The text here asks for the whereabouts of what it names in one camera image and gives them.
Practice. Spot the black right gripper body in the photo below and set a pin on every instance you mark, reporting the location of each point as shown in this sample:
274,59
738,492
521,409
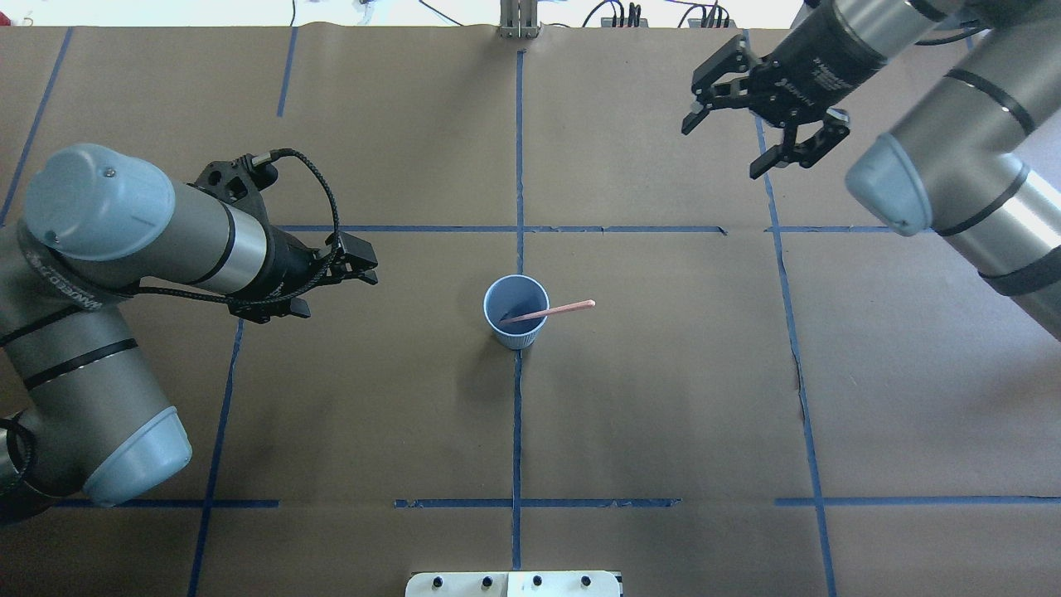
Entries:
816,62

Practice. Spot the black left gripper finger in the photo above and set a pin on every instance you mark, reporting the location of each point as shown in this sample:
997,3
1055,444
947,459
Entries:
263,313
351,258

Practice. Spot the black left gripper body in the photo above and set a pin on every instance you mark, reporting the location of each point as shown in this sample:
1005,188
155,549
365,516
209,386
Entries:
288,259

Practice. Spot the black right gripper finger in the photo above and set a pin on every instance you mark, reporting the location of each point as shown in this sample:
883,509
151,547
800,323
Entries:
722,82
835,127

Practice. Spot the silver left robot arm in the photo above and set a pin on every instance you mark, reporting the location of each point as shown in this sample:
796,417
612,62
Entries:
100,228

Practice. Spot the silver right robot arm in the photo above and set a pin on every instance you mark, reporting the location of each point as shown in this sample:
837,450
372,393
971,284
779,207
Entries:
949,165

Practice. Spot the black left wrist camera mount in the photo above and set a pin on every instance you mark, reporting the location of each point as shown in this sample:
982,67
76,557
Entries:
238,182

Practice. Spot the aluminium frame post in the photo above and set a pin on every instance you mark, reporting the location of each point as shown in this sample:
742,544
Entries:
519,19

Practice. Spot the white pedestal column base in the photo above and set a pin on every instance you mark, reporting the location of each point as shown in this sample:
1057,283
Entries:
516,583

